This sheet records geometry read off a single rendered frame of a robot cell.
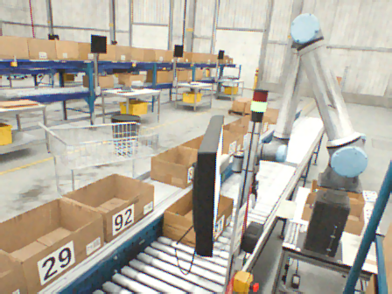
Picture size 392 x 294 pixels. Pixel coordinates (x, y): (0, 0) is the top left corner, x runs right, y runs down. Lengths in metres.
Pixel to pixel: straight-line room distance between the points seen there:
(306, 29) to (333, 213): 0.93
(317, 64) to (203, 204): 0.92
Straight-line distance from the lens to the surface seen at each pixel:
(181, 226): 1.70
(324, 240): 1.86
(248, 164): 1.14
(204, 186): 0.73
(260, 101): 1.08
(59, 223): 1.68
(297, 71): 1.63
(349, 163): 1.50
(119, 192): 1.90
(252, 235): 1.29
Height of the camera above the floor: 1.76
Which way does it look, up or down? 23 degrees down
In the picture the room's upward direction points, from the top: 5 degrees clockwise
